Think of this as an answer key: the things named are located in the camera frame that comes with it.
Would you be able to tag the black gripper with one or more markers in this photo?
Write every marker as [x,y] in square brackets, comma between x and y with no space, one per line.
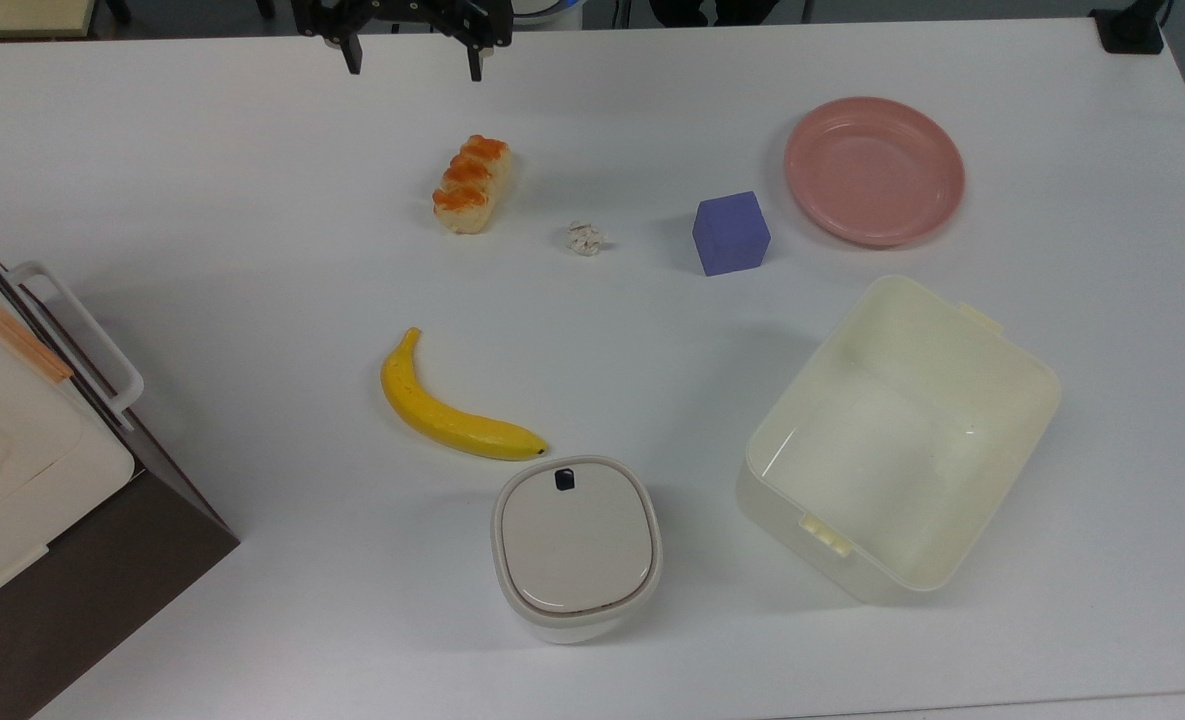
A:
[402,12]

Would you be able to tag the orange glazed bread loaf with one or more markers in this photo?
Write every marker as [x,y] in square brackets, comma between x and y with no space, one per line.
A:
[471,185]

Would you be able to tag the pink plastic plate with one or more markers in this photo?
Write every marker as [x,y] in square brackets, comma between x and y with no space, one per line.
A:
[873,171]

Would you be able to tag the small crumpled white paper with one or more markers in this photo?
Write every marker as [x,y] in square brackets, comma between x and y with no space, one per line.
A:
[584,238]

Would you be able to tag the black chair base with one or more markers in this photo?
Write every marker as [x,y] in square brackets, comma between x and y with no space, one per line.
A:
[712,8]

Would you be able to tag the yellow banana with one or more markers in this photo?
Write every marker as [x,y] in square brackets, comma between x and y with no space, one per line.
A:
[442,415]

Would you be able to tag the purple cube block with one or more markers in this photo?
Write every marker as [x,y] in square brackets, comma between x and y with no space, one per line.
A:
[730,235]

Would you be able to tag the light wooden table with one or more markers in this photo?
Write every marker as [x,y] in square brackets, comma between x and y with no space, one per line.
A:
[12,15]

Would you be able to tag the orange tape strip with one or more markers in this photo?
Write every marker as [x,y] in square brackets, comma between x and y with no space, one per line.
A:
[18,338]

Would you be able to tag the round white lidded bin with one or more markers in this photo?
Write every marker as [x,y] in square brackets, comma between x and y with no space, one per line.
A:
[576,540]

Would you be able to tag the open cream plastic container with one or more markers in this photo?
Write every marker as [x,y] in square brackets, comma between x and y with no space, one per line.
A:
[897,440]

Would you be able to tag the dark brown drawer cabinet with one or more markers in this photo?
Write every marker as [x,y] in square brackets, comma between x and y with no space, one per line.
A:
[102,590]

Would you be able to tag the black stand base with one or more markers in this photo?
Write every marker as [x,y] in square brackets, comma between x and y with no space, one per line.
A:
[1130,28]

